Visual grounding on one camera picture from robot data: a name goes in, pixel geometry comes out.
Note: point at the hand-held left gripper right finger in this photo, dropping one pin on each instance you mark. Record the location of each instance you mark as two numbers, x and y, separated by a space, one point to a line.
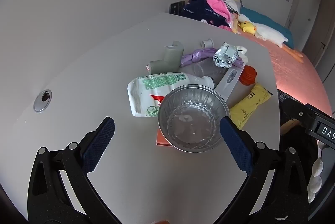
235 146

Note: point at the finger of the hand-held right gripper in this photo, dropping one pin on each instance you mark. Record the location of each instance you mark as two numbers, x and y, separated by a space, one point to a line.
297 110

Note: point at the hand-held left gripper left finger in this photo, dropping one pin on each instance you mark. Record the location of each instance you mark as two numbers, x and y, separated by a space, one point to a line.
99 144

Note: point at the yellow snack packet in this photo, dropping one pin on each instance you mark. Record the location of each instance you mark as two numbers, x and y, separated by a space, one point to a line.
248 106

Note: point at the clear plastic bowl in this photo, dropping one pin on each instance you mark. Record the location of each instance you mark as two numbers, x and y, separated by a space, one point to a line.
191 122

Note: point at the orange sticky note pad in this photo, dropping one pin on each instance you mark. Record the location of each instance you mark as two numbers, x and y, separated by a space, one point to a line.
161 141

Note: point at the white milk bottle green print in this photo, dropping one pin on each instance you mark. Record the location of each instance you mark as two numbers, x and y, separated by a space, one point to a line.
146 93

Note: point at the white tissue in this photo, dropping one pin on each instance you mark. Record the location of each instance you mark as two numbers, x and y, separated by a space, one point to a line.
243 52

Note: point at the clear plastic cup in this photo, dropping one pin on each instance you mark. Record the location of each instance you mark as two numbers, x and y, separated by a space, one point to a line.
206 71

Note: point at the silver foil wrapper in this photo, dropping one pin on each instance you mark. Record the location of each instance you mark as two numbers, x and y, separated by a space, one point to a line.
223 57

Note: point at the purple plastic bag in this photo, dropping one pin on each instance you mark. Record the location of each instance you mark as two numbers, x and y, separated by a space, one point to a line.
196 55

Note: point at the grey pipe elbow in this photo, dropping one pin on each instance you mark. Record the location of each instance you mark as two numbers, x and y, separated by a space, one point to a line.
167 60

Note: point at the person's right hand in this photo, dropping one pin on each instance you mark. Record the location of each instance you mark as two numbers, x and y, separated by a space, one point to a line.
316 177

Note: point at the bed with pink sheet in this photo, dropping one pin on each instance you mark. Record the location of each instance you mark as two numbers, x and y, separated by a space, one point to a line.
288 69

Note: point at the white digital thermometer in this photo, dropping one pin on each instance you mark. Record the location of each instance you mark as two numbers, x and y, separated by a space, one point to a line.
227 78

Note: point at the white door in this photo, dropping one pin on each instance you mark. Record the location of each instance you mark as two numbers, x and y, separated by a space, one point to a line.
327 38
306 9

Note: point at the white goose plush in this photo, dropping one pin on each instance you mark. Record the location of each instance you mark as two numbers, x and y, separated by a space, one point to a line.
269 34

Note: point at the teal pillow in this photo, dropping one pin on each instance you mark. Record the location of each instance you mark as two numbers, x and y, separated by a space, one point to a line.
264 21

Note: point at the yellow duck plush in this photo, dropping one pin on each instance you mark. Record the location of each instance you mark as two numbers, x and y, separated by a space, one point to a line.
247 27

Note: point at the yellow knit cloth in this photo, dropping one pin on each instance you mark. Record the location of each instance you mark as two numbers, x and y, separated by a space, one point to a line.
235 23

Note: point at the pink floral fabric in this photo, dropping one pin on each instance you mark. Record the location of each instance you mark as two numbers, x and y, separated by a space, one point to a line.
226 28

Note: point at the patchwork pillow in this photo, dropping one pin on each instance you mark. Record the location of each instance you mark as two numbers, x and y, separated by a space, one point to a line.
231 0

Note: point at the pink fleece blanket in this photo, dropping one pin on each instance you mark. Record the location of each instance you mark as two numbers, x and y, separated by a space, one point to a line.
219 6

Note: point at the navy rabbit print blanket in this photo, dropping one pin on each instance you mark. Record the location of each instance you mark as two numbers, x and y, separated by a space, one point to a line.
201 12

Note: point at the black wall socket panel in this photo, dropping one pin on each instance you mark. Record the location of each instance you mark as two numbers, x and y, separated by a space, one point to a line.
175 8

